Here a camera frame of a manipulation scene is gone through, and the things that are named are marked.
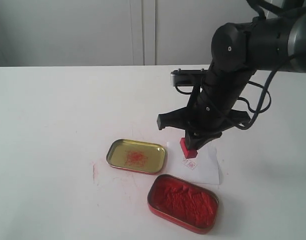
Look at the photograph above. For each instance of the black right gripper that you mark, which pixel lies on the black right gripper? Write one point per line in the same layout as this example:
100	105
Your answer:
209	111

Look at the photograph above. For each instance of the red plastic stamp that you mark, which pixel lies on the red plastic stamp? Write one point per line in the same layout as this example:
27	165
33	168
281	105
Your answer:
188	154

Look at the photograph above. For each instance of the red ink pad tin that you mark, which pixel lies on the red ink pad tin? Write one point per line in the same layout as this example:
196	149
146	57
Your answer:
185	204

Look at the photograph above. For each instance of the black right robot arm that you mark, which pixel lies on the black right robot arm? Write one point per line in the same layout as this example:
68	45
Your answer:
238	51

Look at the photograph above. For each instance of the white paper sheet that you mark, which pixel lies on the white paper sheet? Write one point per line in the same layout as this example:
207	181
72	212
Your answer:
200	170

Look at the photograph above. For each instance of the gold tin lid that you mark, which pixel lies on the gold tin lid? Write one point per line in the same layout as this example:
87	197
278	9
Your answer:
136	156

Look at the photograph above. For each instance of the white cabinet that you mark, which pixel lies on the white cabinet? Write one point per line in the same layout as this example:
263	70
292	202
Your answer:
113	32

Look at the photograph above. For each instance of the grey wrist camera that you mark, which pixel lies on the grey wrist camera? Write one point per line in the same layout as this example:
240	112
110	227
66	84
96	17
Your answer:
187	77

